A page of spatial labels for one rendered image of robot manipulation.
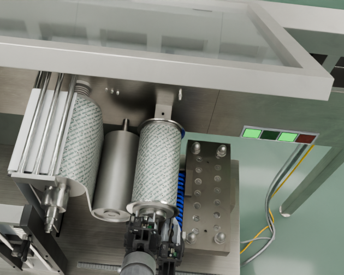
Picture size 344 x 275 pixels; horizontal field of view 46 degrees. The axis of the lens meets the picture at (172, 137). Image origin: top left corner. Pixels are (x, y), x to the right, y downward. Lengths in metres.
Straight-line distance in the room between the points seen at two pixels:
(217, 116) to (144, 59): 0.83
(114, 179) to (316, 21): 0.68
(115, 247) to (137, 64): 1.06
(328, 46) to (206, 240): 0.70
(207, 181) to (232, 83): 0.96
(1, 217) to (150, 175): 0.39
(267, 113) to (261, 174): 1.41
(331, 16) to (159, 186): 0.61
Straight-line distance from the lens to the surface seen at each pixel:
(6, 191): 1.62
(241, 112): 1.29
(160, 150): 1.15
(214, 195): 1.42
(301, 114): 1.31
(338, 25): 1.08
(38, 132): 1.07
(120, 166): 1.22
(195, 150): 1.46
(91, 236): 1.50
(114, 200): 1.18
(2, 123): 1.56
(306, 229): 2.63
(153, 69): 0.49
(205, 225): 1.38
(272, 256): 2.51
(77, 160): 1.06
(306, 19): 1.06
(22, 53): 0.52
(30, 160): 1.03
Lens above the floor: 2.33
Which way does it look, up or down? 60 degrees down
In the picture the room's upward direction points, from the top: 8 degrees clockwise
